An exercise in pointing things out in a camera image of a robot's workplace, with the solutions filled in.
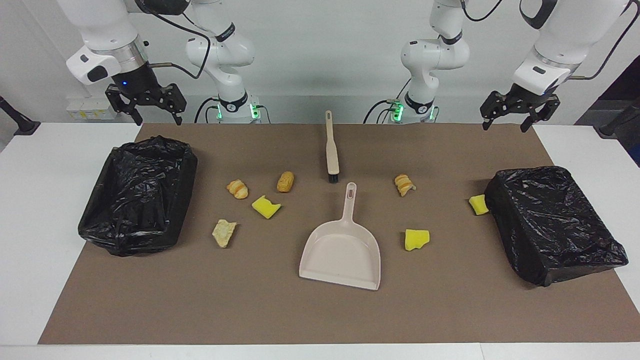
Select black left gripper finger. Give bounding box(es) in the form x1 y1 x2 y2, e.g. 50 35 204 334
479 91 504 132
519 97 561 134

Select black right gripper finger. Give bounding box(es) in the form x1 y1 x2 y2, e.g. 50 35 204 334
167 83 188 126
104 84 144 126

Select small yellow sponge piece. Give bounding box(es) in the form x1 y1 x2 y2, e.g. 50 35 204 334
468 194 490 216

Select notched yellow sponge piece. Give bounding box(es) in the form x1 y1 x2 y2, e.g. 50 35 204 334
251 195 282 220

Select pale bread chunk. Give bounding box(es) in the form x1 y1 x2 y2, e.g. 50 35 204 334
212 219 238 249

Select large yellow sponge piece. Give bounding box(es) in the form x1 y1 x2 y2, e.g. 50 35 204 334
404 229 431 252

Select beige hand brush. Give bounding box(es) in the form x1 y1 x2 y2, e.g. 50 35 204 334
324 110 341 183

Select beige plastic dustpan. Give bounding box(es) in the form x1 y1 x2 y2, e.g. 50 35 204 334
298 182 382 291

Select open bin with black bag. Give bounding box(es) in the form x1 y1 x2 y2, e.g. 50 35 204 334
77 135 198 257

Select white box on table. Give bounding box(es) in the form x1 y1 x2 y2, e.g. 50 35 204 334
66 96 121 121

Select black stand foot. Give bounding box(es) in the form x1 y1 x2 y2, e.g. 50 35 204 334
594 97 640 139
0 95 41 137

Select golden croissant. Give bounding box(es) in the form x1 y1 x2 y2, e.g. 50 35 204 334
226 179 249 200

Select box wrapped in black bag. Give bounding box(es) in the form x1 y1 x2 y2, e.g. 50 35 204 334
484 165 630 287

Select brown table mat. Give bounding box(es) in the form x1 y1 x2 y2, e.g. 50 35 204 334
37 123 640 346

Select black right base cables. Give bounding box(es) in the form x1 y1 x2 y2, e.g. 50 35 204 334
193 96 272 124

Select black base cables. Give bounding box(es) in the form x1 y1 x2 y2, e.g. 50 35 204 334
193 96 272 124
362 77 416 124

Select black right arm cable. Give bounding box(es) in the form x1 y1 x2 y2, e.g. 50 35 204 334
135 0 213 81

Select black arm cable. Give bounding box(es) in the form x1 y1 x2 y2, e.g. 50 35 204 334
569 0 640 81
135 0 213 81

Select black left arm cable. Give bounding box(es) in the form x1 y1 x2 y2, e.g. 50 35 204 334
569 0 640 81

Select black left base cables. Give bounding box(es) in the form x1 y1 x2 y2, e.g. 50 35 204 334
362 77 416 124

